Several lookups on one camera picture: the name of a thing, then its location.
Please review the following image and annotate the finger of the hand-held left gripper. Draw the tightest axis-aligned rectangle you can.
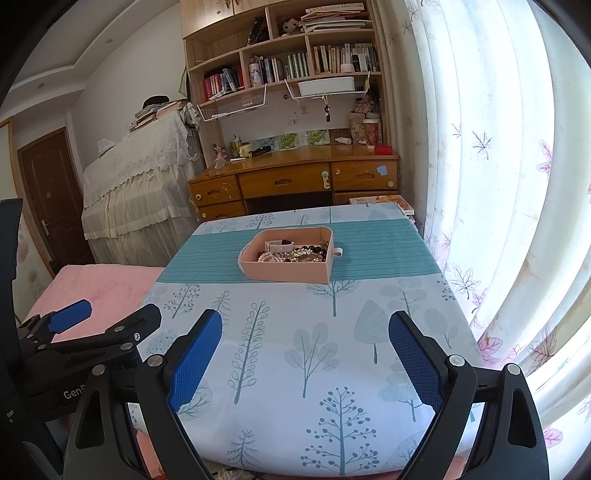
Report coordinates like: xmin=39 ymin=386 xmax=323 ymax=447
xmin=18 ymin=299 xmax=93 ymax=352
xmin=46 ymin=303 xmax=162 ymax=360

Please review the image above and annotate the leaf print curtain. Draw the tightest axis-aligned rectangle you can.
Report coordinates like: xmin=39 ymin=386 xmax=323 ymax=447
xmin=383 ymin=0 xmax=591 ymax=462

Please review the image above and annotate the lace covered piano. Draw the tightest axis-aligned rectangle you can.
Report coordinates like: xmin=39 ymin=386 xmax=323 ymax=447
xmin=82 ymin=111 xmax=206 ymax=267

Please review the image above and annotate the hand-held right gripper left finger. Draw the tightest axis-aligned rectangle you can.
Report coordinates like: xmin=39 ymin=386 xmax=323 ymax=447
xmin=62 ymin=308 xmax=223 ymax=480

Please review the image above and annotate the brown wooden door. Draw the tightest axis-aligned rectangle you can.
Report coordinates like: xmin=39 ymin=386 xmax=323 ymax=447
xmin=17 ymin=128 xmax=95 ymax=278

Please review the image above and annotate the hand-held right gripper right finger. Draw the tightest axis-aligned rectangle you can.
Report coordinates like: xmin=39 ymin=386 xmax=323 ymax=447
xmin=389 ymin=310 xmax=550 ymax=480

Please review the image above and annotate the pink blanket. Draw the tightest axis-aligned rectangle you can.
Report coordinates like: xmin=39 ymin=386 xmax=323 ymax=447
xmin=23 ymin=264 xmax=167 ymax=352

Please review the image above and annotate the white wire basket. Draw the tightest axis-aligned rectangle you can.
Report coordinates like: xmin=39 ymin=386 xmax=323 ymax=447
xmin=284 ymin=71 xmax=372 ymax=103
xmin=198 ymin=84 xmax=269 ymax=123

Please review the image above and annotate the white plastic box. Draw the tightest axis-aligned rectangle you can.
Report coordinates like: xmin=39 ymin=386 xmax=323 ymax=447
xmin=298 ymin=77 xmax=355 ymax=96

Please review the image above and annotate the row of mixed books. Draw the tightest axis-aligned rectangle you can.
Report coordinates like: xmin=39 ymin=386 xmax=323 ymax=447
xmin=249 ymin=55 xmax=284 ymax=88

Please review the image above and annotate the pink storage box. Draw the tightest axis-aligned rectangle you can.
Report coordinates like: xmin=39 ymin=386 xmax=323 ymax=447
xmin=238 ymin=225 xmax=345 ymax=284

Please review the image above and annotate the row of green books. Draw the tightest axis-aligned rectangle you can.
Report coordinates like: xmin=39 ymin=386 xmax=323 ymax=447
xmin=285 ymin=52 xmax=310 ymax=79

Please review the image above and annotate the row of pale books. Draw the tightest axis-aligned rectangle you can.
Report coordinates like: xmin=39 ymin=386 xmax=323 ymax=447
xmin=311 ymin=43 xmax=380 ymax=75

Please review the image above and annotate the wooden bookshelf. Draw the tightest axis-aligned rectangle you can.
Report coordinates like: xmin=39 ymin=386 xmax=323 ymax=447
xmin=180 ymin=0 xmax=393 ymax=148

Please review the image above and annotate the row of red books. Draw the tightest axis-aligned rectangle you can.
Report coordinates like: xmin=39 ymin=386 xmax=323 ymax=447
xmin=202 ymin=67 xmax=245 ymax=101

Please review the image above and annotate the stack of books on cover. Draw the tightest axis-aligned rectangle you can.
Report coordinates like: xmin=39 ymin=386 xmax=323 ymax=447
xmin=129 ymin=104 xmax=181 ymax=132

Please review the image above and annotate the stack of papers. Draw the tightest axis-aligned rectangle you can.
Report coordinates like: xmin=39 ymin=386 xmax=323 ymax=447
xmin=301 ymin=2 xmax=370 ymax=32

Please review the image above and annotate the wooden desk with drawers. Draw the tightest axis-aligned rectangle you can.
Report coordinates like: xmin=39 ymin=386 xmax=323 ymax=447
xmin=188 ymin=144 xmax=400 ymax=222

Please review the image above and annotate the floral hanging bag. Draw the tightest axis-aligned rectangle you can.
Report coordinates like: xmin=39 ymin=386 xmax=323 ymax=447
xmin=180 ymin=102 xmax=200 ymax=132

